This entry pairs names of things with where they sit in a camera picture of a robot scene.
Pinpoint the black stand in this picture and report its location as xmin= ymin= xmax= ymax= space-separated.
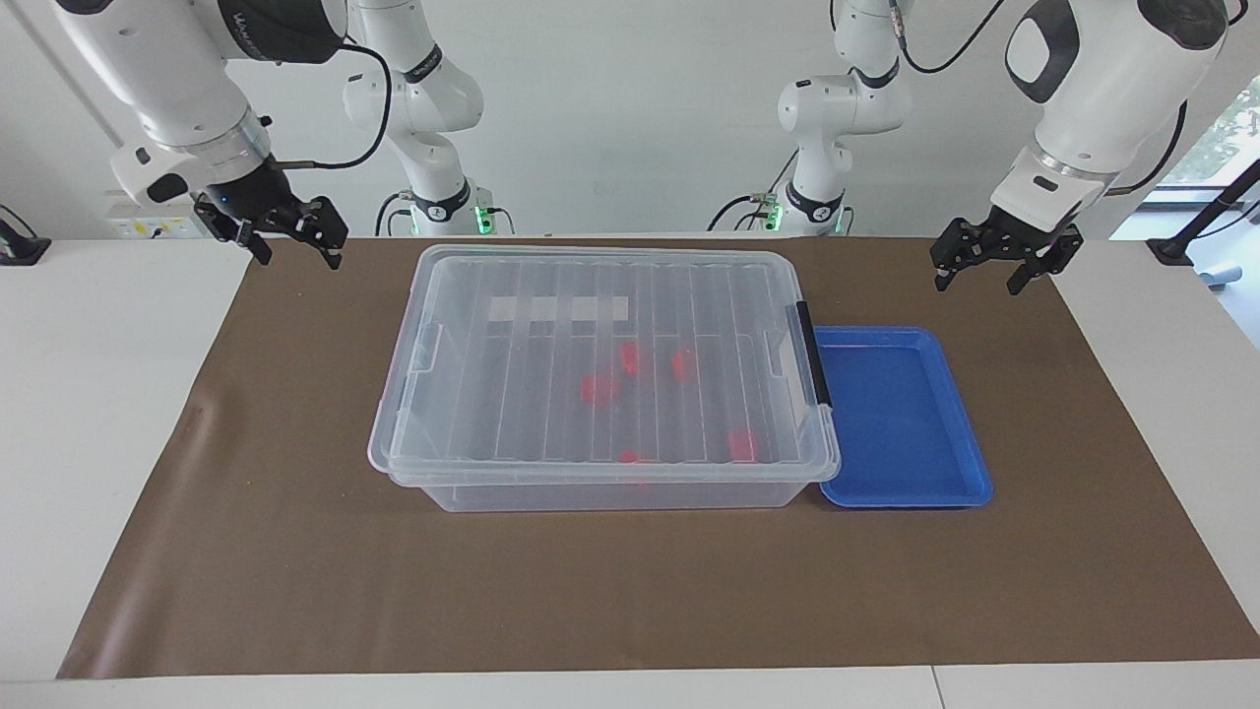
xmin=1146 ymin=156 xmax=1260 ymax=268
xmin=0 ymin=204 xmax=52 ymax=266

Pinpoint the blue plastic tray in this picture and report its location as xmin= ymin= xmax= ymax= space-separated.
xmin=811 ymin=326 xmax=994 ymax=509

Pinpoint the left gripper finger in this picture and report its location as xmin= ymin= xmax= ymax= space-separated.
xmin=1005 ymin=226 xmax=1085 ymax=296
xmin=930 ymin=218 xmax=993 ymax=292

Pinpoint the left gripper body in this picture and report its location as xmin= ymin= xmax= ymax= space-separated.
xmin=984 ymin=205 xmax=1064 ymax=253

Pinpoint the white power strip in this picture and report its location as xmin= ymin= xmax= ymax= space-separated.
xmin=106 ymin=203 xmax=206 ymax=240

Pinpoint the black cable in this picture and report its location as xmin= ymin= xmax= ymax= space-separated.
xmin=706 ymin=148 xmax=800 ymax=233
xmin=886 ymin=0 xmax=1011 ymax=77
xmin=1102 ymin=98 xmax=1190 ymax=198
xmin=375 ymin=191 xmax=416 ymax=238
xmin=268 ymin=39 xmax=394 ymax=171

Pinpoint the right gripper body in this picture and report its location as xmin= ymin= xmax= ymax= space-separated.
xmin=202 ymin=158 xmax=299 ymax=232

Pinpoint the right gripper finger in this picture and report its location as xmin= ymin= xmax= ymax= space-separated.
xmin=193 ymin=200 xmax=275 ymax=266
xmin=280 ymin=196 xmax=349 ymax=271

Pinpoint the clear plastic storage box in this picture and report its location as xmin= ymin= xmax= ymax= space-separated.
xmin=367 ymin=244 xmax=844 ymax=486
xmin=388 ymin=461 xmax=826 ymax=514

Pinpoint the black box latch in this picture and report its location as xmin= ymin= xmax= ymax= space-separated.
xmin=794 ymin=300 xmax=835 ymax=409

